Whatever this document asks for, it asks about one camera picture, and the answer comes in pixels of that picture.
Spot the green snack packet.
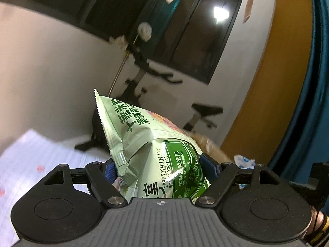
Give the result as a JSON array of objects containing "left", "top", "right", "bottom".
[{"left": 94, "top": 88, "right": 212, "bottom": 200}]

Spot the black exercise bike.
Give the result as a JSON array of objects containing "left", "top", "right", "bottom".
[{"left": 74, "top": 36, "right": 224, "bottom": 152}]

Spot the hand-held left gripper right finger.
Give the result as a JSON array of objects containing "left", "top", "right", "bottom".
[{"left": 195, "top": 153, "right": 281, "bottom": 208}]

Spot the brown cardboard box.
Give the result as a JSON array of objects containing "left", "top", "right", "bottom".
[{"left": 184, "top": 131, "right": 235, "bottom": 164}]

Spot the white plastic bag on pole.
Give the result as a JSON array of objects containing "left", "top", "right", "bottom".
[{"left": 137, "top": 22, "right": 153, "bottom": 42}]

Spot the black yellow wrist strap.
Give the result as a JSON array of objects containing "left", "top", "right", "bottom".
[{"left": 307, "top": 215, "right": 329, "bottom": 246}]

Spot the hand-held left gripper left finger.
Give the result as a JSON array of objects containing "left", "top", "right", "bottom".
[{"left": 42, "top": 158, "right": 129, "bottom": 209}]

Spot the dark framed window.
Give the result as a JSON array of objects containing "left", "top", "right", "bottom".
[{"left": 0, "top": 0, "right": 244, "bottom": 85}]

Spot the light plaid tablecloth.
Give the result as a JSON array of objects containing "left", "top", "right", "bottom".
[{"left": 0, "top": 130, "right": 255, "bottom": 240}]

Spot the person's right hand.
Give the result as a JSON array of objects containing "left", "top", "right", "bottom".
[{"left": 309, "top": 206, "right": 324, "bottom": 238}]

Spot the crumpled white plastic bag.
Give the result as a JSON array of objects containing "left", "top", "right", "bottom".
[{"left": 109, "top": 36, "right": 129, "bottom": 51}]

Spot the blue curtain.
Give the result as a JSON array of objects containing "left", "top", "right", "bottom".
[{"left": 267, "top": 0, "right": 329, "bottom": 211}]

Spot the wooden panel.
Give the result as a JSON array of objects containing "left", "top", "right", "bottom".
[{"left": 221, "top": 0, "right": 313, "bottom": 164}]

